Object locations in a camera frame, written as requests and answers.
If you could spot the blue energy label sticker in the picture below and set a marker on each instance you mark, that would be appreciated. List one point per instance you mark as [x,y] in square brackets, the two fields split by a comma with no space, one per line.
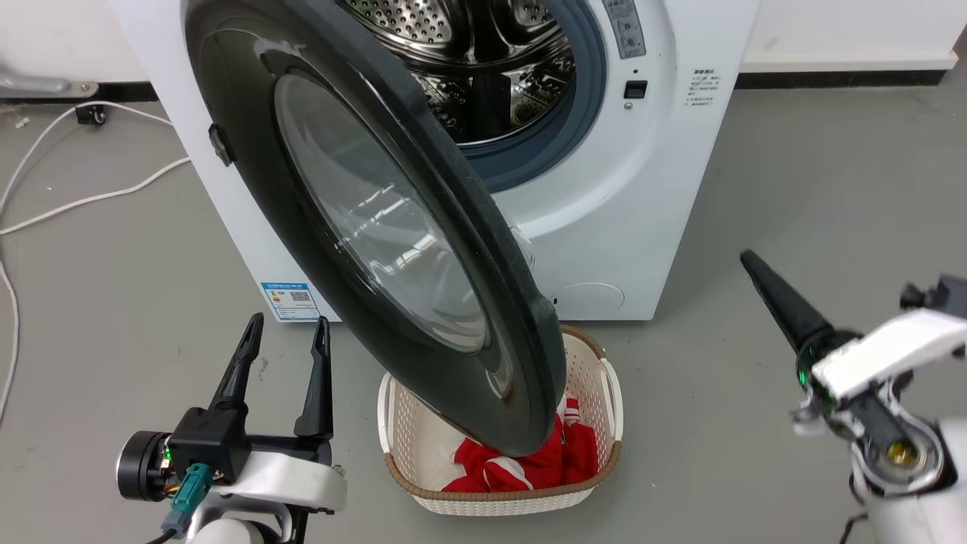
[291,301]

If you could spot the white warning text label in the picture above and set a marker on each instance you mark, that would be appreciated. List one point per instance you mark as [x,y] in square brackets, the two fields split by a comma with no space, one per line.
[703,87]

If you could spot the dark round washing machine door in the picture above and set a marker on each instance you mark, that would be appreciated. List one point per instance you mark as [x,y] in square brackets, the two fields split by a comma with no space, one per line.
[253,98]

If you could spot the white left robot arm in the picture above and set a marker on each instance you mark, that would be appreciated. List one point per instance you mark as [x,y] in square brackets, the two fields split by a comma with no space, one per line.
[291,482]

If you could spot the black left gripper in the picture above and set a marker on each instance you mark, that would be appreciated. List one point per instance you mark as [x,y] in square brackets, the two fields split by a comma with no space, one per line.
[208,446]

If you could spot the black door lock slot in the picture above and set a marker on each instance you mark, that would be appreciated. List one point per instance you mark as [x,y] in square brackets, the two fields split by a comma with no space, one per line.
[636,89]

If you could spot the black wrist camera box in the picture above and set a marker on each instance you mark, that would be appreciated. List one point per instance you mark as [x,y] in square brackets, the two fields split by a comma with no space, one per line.
[944,295]

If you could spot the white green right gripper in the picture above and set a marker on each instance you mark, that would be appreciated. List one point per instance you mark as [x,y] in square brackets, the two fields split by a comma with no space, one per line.
[884,351]

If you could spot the grey instruction strip sticker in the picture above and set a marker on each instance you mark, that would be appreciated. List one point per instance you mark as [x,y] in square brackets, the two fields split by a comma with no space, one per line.
[625,29]

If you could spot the grey metal bracket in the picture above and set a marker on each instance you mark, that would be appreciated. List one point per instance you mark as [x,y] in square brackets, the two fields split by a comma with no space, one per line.
[34,83]

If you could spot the white front-load washing machine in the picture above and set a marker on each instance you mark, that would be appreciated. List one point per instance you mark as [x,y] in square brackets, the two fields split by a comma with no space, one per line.
[642,196]

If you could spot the stainless steel perforated drum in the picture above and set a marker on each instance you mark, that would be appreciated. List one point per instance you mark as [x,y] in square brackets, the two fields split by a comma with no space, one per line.
[408,19]

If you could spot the white laundry basket brown rim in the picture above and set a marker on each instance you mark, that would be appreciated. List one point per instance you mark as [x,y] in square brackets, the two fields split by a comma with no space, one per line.
[423,453]

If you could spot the grey-blue rubber door gasket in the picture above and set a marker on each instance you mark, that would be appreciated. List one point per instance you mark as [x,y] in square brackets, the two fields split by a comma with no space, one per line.
[578,125]

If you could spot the red white-striped garment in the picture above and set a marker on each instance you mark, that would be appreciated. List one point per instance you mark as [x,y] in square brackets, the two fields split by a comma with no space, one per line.
[529,470]

